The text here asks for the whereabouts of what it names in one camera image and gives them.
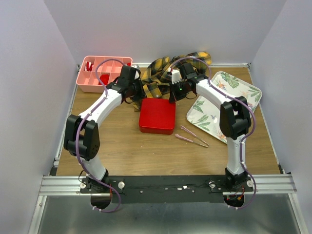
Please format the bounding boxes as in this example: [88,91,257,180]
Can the red item lower compartment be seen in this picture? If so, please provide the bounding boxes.
[99,74,110,85]

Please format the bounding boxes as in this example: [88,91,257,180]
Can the red box lid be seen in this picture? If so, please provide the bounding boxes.
[138,98,176,135]

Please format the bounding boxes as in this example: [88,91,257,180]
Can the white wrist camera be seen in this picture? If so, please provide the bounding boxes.
[171,69,182,84]
[131,64,141,79]

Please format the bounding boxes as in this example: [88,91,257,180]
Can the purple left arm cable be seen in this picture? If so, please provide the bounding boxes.
[77,58,132,214]

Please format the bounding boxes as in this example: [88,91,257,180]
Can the floral serving tray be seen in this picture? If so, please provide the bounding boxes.
[186,71,262,143]

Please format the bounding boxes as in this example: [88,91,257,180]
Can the red white striped item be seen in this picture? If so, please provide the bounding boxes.
[84,61,94,72]

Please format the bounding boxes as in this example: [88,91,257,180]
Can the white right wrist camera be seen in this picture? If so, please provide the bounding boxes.
[171,69,182,84]

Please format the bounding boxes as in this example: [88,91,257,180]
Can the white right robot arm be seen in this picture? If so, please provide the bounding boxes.
[168,63,253,191]

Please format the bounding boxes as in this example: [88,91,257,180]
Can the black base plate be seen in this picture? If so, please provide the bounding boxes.
[78,175,256,204]

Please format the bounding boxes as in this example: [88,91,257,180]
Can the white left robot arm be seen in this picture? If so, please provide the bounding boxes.
[64,65,143,193]

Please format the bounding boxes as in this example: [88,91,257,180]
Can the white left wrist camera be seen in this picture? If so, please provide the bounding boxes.
[131,64,141,79]

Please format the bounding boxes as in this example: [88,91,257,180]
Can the yellow plaid shirt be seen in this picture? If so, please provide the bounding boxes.
[141,52,212,99]

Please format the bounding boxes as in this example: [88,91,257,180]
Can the pink divided organizer box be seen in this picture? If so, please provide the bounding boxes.
[76,56,133,93]

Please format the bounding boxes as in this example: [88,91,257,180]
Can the pink tongs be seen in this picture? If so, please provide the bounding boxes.
[175,125,209,148]

